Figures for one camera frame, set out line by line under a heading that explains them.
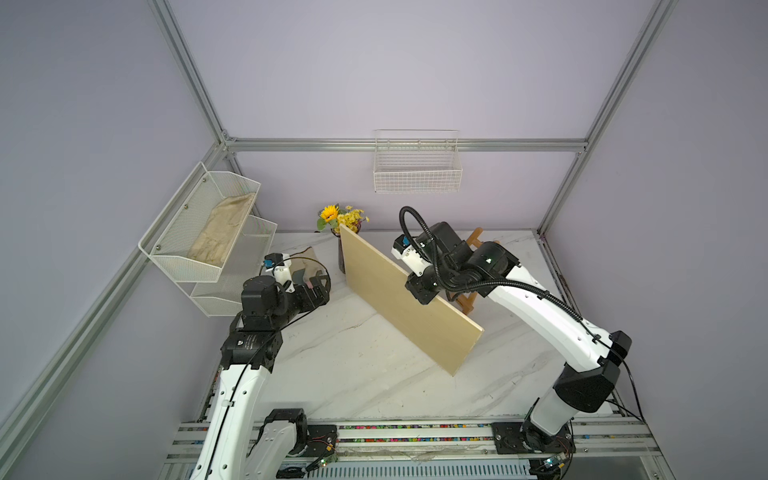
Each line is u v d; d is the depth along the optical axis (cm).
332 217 89
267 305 54
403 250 60
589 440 75
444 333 61
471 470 70
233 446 40
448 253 51
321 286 65
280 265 62
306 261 111
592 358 41
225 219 82
